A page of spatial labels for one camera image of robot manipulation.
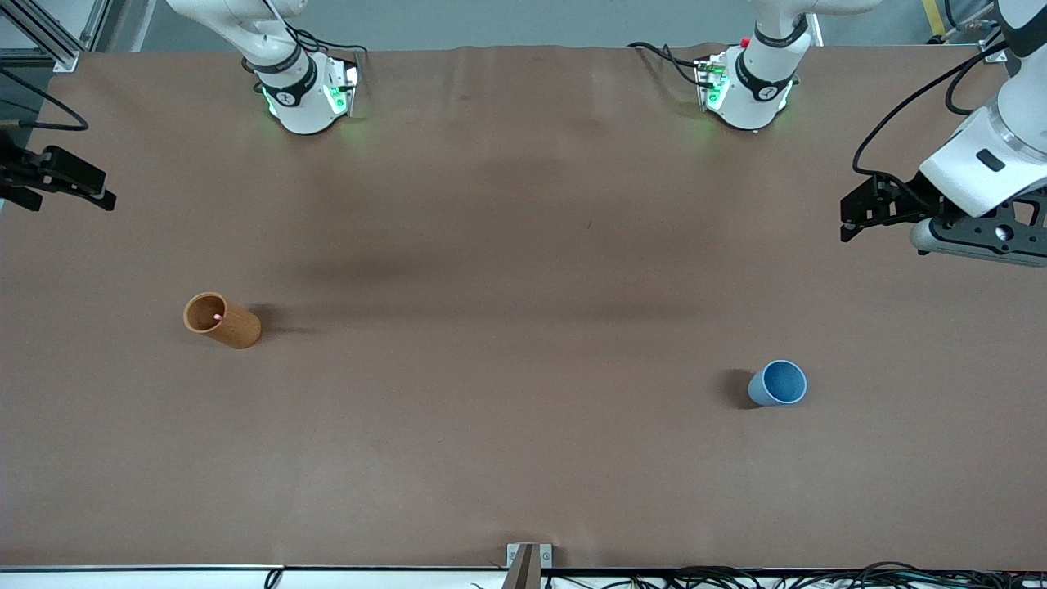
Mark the blue cup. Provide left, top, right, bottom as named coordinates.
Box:
left=747, top=360, right=808, bottom=407

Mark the brown wooden cup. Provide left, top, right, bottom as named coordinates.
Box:
left=182, top=292, right=263, bottom=350

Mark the brown table cover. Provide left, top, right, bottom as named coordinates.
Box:
left=0, top=43, right=1047, bottom=571

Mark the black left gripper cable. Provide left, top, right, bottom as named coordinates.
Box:
left=852, top=38, right=1010, bottom=178

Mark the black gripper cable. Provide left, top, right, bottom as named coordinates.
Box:
left=0, top=70, right=89, bottom=133
left=852, top=38, right=1010, bottom=178

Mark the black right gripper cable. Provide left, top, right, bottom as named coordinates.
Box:
left=0, top=70, right=89, bottom=133

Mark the aluminium frame profile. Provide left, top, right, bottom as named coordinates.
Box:
left=0, top=0, right=111, bottom=73

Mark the black base power cable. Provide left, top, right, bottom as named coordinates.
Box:
left=627, top=41, right=706, bottom=88

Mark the black cable bundle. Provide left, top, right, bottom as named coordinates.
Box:
left=470, top=561, right=1047, bottom=589

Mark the metal table bracket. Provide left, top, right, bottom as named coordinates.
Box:
left=506, top=543, right=554, bottom=589

